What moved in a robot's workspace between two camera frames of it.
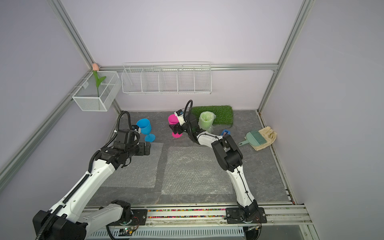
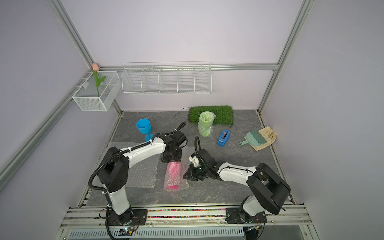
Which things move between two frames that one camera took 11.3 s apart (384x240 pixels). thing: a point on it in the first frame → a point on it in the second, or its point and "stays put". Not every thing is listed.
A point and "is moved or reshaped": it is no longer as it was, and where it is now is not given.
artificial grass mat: [224, 113] stays put
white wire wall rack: [167, 78] stays put
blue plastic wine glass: [145, 128] stays put
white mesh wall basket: [89, 97] stays put
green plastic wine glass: [205, 121] stays put
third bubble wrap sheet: [141, 171] stays put
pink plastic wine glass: [173, 119] → [173, 178]
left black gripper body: [138, 150] → [176, 155]
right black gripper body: [184, 128] → [196, 173]
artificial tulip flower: [95, 68] stays put
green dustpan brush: [254, 137] stays put
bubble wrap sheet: [195, 170] is moved or reshaped
